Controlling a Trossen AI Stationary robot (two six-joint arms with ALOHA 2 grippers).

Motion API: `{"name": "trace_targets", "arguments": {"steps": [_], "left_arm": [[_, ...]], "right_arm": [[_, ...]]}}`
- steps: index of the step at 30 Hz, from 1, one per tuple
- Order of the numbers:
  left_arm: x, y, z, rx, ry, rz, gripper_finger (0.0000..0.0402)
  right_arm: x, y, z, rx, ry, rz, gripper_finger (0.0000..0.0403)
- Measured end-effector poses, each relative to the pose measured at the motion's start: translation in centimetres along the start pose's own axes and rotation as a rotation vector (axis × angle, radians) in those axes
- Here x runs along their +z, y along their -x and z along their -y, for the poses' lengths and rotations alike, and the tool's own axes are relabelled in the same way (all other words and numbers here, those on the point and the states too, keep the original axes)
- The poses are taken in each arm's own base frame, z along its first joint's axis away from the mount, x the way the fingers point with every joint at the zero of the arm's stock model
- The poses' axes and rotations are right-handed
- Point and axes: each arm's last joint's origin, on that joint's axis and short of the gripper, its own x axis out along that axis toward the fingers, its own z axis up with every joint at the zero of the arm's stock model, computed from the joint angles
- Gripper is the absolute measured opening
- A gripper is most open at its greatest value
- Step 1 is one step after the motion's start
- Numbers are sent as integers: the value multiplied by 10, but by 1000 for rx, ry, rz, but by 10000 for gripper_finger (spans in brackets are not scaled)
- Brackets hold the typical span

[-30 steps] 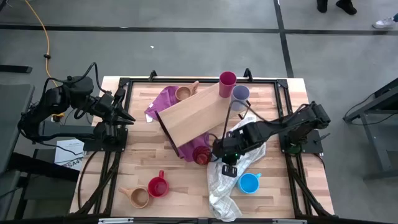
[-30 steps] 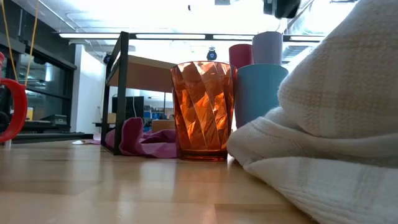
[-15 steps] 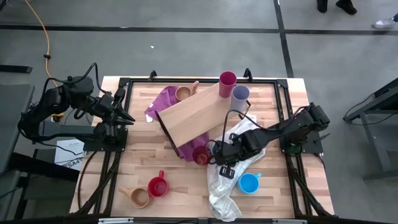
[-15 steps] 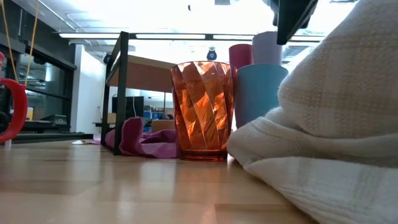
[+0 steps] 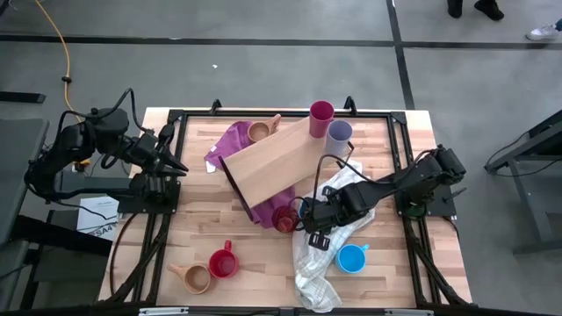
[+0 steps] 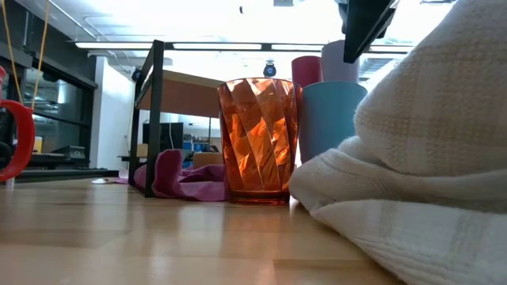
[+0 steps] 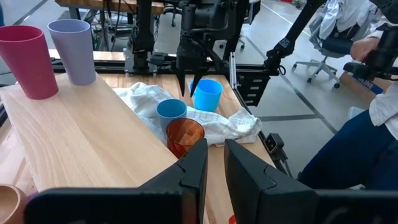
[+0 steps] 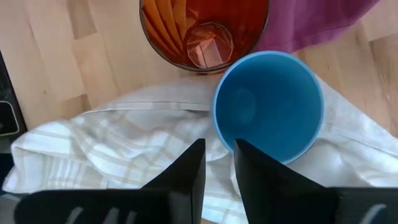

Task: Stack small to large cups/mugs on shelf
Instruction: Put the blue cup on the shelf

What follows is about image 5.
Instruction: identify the black desk frame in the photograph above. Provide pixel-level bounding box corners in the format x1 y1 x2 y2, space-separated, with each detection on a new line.
482 109 562 258

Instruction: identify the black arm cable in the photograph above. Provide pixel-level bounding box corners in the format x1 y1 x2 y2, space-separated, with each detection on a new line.
289 153 396 233
56 87 148 133

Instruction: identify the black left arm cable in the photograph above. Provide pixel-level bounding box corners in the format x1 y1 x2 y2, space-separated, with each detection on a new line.
56 87 148 133

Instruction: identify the yellow power cable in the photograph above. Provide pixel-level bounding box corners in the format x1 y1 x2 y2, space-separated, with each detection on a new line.
33 0 92 171

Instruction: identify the black floor bar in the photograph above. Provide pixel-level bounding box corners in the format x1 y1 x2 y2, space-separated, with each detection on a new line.
0 90 47 105

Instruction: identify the dark curved hose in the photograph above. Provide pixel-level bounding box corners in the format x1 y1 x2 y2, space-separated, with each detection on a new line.
108 212 138 296

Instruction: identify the purple cloth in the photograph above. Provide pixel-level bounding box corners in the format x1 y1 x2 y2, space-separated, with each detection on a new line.
204 120 299 230

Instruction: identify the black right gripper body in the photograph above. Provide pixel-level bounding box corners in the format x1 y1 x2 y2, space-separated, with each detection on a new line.
300 183 359 252

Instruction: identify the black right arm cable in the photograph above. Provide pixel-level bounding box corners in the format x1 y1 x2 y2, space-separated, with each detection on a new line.
289 153 396 233

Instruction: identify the black aluminium rig frame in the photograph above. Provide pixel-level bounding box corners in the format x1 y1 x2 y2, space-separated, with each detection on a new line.
103 98 473 308

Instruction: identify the white paper label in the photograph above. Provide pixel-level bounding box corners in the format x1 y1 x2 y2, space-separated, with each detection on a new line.
76 195 120 241

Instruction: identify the pink tall plastic cup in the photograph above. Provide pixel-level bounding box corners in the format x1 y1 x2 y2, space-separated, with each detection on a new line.
308 99 335 140

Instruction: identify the blue mug with handle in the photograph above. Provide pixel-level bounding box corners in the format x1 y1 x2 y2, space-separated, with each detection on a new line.
335 243 371 275

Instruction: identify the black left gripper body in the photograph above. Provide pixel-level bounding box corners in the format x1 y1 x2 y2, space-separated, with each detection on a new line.
131 124 176 177

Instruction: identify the red mug with handle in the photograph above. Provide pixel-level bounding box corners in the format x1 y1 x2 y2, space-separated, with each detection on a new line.
207 239 241 280

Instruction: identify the lavender tall plastic cup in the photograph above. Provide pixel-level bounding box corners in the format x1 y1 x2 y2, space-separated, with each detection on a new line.
323 118 354 158

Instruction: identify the black desk base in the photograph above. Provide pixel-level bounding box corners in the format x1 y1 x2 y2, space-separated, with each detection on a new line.
0 209 114 311

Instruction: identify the tan wooden mug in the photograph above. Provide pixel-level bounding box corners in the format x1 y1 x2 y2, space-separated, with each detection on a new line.
247 113 283 144
166 262 213 296

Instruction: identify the white checked towel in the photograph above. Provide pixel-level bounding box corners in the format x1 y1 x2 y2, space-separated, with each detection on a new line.
292 160 378 313

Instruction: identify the red transparent ribbed glass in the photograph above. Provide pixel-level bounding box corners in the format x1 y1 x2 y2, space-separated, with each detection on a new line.
270 205 300 233

